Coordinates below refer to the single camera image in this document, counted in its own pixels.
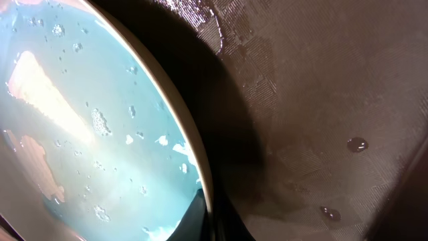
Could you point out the white plate top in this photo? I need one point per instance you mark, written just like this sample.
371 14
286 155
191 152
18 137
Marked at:
96 142

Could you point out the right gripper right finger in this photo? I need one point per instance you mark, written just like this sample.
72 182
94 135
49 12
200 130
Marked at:
227 224

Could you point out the brown serving tray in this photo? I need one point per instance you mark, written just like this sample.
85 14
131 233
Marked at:
313 114

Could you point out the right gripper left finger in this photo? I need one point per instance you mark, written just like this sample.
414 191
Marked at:
194 225

